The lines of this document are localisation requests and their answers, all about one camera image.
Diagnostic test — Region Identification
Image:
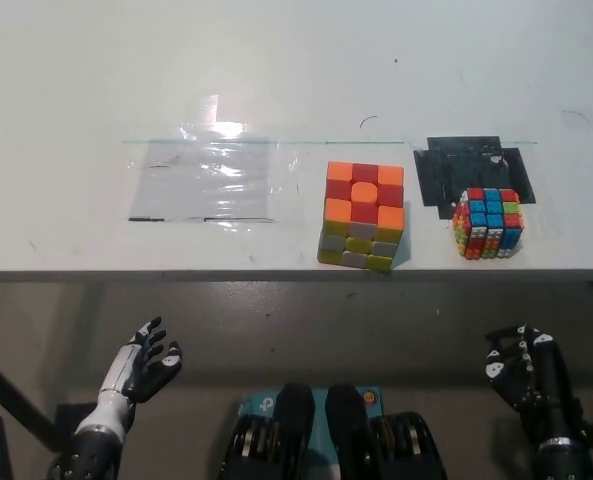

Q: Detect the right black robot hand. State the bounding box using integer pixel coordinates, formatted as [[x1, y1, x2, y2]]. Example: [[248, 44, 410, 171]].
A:
[[484, 324, 585, 444]]

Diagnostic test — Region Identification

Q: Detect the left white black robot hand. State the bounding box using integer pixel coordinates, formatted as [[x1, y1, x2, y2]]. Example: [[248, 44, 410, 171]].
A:
[[98, 315, 184, 404]]

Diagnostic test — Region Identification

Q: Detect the small multicoloured studded cube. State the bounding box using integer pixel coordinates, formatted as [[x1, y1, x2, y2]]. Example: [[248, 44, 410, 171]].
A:
[[451, 186, 525, 262]]

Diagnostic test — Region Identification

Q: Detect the large orange red yellow cube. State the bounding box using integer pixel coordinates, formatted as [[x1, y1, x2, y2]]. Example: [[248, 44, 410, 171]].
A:
[[316, 160, 409, 274]]

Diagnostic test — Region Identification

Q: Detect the black floor plate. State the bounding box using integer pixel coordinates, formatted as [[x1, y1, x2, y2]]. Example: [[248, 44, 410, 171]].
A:
[[54, 401, 103, 437]]

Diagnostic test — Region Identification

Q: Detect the black diagonal table leg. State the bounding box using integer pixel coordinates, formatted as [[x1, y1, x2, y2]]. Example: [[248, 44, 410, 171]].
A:
[[0, 346, 58, 442]]

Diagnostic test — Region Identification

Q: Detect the clear plastic film sheet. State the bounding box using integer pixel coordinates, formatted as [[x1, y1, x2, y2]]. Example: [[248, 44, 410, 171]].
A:
[[123, 93, 303, 231]]

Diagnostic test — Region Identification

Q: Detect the black tape patch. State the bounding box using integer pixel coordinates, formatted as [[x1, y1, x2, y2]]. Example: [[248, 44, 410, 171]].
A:
[[412, 135, 539, 222]]

